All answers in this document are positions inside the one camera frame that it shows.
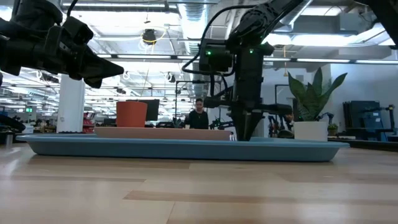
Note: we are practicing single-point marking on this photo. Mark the person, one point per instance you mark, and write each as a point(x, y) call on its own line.
point(198, 119)

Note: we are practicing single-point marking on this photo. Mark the ribbed silver ventilation duct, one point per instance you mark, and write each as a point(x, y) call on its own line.
point(194, 18)

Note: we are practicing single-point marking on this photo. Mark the white pillar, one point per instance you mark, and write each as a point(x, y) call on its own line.
point(71, 105)

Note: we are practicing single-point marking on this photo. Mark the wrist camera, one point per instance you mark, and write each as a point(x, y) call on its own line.
point(214, 59)
point(76, 29)

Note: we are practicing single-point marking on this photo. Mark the green snake plant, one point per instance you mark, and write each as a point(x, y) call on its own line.
point(311, 99)

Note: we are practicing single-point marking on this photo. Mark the long linear light fixture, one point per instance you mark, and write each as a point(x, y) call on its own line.
point(140, 56)

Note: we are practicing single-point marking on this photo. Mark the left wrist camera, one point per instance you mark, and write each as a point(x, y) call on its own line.
point(76, 29)

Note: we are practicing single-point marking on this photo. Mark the black aluminium table frame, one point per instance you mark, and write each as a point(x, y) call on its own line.
point(373, 145)

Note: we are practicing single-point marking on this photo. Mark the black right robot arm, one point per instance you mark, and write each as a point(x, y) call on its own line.
point(264, 18)

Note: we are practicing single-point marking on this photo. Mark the black ceiling spotlight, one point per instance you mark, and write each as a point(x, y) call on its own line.
point(149, 36)

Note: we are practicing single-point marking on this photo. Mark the narrow black metal frame stand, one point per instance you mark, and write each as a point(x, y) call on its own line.
point(275, 93)

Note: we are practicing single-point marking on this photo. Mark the orange plate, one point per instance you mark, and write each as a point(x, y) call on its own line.
point(161, 133)

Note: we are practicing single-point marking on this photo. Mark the wide black metal frame stand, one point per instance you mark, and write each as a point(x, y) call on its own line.
point(186, 81)

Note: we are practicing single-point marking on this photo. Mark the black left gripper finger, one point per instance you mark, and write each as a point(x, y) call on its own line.
point(99, 60)
point(99, 72)

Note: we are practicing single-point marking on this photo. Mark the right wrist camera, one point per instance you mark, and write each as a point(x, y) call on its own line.
point(214, 59)

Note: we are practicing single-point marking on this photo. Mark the small potted plant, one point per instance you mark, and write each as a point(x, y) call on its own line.
point(332, 127)

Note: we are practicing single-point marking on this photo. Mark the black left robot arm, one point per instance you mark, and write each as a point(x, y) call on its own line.
point(31, 12)

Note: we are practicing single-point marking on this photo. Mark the white plant pot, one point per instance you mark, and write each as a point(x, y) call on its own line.
point(311, 130)

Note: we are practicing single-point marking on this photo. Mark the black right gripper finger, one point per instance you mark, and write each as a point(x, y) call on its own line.
point(252, 123)
point(240, 123)

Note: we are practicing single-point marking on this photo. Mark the blue plastic tray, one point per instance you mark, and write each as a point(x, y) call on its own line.
point(186, 151)

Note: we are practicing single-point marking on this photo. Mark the green exit sign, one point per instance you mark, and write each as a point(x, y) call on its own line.
point(29, 109)

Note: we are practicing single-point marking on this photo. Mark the orange cup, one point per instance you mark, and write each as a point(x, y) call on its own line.
point(131, 113)

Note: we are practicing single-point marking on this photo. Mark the red shelf cart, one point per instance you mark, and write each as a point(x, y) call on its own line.
point(88, 123)

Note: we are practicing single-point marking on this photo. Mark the blue equipment rack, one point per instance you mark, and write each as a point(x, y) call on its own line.
point(362, 118)

